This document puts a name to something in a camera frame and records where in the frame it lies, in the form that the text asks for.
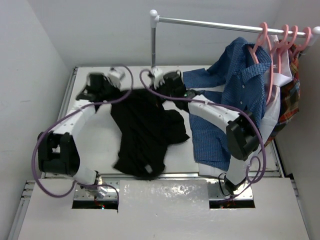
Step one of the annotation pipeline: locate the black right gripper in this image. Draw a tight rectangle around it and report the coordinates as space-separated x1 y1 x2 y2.
149 78 176 106

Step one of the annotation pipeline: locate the black shirt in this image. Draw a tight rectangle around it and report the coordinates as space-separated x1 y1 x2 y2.
110 89 190 180

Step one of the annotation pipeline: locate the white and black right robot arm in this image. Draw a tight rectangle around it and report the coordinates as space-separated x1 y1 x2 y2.
150 69 263 198

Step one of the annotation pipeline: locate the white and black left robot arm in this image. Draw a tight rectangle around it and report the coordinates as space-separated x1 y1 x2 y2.
37 67 125 198

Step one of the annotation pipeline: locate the blue checkered shirt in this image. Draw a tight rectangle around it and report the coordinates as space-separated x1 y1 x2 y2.
182 37 271 171

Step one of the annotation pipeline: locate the pink hanger holding blue shirt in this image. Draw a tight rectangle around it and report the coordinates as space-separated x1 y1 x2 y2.
247 21 270 65

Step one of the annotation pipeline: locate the white shirt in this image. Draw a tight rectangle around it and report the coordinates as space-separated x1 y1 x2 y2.
198 35 288 177

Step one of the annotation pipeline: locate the pink hanger holding white shirt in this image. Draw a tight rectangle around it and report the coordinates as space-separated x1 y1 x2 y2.
266 24 289 105

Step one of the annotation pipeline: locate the red plaid shirt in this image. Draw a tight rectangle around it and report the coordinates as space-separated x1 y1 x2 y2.
264 44 301 146

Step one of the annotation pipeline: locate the white front cover board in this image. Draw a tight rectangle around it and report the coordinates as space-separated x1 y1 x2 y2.
19 178 309 240

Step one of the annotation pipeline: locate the silver and white clothes rack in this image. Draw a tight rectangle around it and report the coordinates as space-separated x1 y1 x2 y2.
149 9 320 68

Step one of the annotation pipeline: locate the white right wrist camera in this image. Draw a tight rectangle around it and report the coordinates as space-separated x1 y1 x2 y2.
148 67 165 90

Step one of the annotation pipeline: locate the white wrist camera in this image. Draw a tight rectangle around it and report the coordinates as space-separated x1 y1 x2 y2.
107 67 125 89
148 67 165 90

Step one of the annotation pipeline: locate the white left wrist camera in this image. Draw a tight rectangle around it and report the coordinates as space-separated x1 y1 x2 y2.
107 67 125 89

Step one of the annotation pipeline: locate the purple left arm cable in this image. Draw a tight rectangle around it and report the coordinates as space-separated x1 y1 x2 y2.
31 65 134 204

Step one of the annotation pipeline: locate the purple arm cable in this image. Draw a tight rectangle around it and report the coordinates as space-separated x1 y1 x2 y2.
138 68 268 203
31 65 134 204

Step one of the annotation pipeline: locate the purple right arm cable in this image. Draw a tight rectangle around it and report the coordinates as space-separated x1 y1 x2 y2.
138 68 268 203

